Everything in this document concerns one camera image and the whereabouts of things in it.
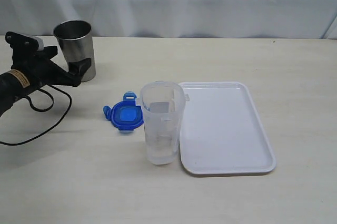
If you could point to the clear plastic tall container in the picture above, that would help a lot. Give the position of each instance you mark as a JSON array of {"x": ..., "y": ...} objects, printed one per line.
[{"x": 162, "y": 104}]

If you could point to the stainless steel cup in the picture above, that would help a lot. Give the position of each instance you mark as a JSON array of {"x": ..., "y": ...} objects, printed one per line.
[{"x": 75, "y": 40}]

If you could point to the blue plastic lid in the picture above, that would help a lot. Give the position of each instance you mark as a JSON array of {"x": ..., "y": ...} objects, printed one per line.
[{"x": 125, "y": 115}]

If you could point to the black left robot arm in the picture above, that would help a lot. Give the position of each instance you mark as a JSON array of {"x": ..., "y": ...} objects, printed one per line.
[{"x": 15, "y": 86}]

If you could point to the white plastic tray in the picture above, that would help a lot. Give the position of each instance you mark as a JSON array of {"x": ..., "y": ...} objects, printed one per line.
[{"x": 221, "y": 132}]

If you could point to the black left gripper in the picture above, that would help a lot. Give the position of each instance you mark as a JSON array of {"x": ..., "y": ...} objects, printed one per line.
[{"x": 38, "y": 67}]

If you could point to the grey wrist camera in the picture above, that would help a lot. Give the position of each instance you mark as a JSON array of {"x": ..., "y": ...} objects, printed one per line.
[{"x": 40, "y": 43}]

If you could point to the white fabric backdrop curtain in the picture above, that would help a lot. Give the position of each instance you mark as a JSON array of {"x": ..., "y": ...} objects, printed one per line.
[{"x": 177, "y": 18}]

